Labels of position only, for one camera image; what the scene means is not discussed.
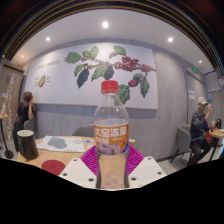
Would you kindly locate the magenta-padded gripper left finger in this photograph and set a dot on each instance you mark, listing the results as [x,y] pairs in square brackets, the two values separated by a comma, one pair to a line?
[78,171]

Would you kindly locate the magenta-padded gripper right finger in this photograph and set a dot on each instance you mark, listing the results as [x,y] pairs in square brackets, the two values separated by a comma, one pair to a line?
[145,170]

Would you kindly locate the clear red-capped drink bottle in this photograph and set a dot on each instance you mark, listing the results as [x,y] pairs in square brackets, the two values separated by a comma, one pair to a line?
[111,133]

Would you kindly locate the flat round red coaster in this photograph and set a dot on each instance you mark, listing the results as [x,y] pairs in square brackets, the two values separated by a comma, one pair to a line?
[53,166]

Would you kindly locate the small blue card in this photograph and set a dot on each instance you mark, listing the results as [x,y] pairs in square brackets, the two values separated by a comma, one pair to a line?
[88,141]

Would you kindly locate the white paper with grey print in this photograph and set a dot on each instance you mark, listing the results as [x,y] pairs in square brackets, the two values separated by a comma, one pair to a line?
[60,144]

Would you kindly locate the grey upholstered chair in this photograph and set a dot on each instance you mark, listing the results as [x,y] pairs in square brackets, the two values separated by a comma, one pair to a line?
[29,125]
[83,130]
[182,136]

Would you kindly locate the dark mug with cream inside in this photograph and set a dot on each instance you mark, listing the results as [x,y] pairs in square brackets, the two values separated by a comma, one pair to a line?
[27,146]

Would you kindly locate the person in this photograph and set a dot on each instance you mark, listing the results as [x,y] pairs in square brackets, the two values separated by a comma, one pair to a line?
[198,128]
[24,115]

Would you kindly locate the round wooden side table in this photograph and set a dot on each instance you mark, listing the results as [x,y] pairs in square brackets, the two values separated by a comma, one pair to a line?
[217,133]

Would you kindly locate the small clear bottle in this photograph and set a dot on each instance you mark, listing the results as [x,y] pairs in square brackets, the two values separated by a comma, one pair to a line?
[3,110]

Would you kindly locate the green exit sign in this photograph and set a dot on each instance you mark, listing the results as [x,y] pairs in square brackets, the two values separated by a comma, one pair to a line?
[194,70]

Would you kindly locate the recessed ceiling lights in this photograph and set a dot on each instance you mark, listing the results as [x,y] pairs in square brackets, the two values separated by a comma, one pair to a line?
[105,24]

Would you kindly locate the coffee branch wall mural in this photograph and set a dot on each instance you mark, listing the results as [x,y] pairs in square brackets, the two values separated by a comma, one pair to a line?
[60,90]

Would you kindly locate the small white wall notice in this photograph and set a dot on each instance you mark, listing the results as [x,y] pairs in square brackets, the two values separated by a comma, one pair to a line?
[191,94]

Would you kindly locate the white wall poster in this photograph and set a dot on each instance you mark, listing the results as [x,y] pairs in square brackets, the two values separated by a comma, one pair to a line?
[212,81]

